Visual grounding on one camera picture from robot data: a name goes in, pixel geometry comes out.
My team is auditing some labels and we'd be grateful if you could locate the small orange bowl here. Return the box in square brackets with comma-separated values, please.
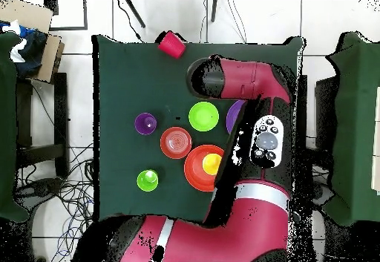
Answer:
[160, 125, 193, 160]

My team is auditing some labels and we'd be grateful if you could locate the yellow cup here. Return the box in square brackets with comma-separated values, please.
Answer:
[202, 152, 223, 176]

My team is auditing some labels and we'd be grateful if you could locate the red cup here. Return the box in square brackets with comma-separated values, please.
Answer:
[157, 30, 187, 59]

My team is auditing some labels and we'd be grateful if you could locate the small green bowl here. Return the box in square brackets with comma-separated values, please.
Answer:
[188, 101, 220, 132]

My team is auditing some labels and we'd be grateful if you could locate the large orange-red bowl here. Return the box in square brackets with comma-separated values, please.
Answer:
[183, 144, 226, 192]

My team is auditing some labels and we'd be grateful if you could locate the large purple bowl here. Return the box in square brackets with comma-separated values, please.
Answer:
[226, 99, 247, 135]

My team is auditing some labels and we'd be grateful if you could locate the purple cup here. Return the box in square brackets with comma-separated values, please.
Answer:
[134, 112, 158, 136]

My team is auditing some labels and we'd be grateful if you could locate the green cup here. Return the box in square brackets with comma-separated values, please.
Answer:
[136, 168, 160, 192]

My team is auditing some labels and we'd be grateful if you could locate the dark green tablecloth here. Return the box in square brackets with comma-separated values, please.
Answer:
[91, 34, 305, 224]

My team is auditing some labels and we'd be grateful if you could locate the green cloth covered table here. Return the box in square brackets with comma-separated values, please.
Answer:
[321, 31, 380, 227]
[0, 31, 30, 223]

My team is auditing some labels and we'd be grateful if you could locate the blue and white cloth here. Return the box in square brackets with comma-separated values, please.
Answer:
[0, 19, 48, 79]

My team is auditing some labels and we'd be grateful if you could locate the cardboard box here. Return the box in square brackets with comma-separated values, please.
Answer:
[0, 0, 65, 83]

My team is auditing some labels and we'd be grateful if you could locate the tangle of cables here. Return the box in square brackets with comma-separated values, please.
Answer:
[14, 143, 99, 262]

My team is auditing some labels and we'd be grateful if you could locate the black stool frame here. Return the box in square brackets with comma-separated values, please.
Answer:
[16, 72, 70, 178]

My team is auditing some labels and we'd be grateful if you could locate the black rectangular frame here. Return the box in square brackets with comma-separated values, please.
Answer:
[44, 0, 88, 31]

